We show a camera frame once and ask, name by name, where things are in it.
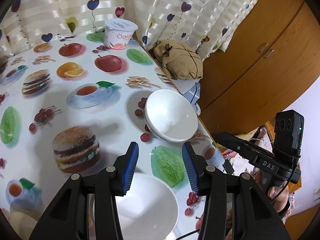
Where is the white bowl blue rim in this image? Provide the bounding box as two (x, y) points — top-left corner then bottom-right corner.
(116, 173), (179, 239)

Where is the small white bowl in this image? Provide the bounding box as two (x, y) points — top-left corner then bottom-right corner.
(144, 89), (198, 143)

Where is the beige plate bottom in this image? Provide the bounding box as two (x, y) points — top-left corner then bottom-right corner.
(1, 208), (39, 228)

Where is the right hand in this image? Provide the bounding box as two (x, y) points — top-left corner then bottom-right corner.
(260, 172), (292, 213)

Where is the fruit print tablecloth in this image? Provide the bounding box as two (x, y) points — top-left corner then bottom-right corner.
(1, 36), (222, 239)

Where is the wooden cabinet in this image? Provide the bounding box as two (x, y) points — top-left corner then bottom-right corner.
(199, 0), (319, 137)

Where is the burlap bag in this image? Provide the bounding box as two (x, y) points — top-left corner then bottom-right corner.
(153, 40), (203, 80)

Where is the yogurt cup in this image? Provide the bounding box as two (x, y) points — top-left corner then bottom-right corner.
(103, 18), (138, 50)

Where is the striped heart curtain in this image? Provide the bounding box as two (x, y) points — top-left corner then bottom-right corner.
(1, 0), (258, 59)

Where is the black camera box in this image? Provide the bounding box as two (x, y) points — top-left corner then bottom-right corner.
(273, 110), (304, 158)

